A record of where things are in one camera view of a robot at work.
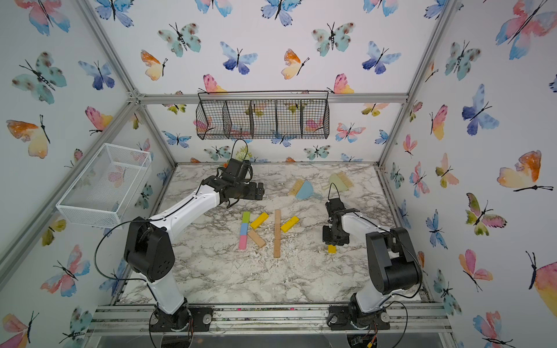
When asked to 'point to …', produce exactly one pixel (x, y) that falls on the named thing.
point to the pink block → (243, 242)
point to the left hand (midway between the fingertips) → (256, 188)
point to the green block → (246, 217)
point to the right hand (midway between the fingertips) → (332, 239)
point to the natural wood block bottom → (277, 248)
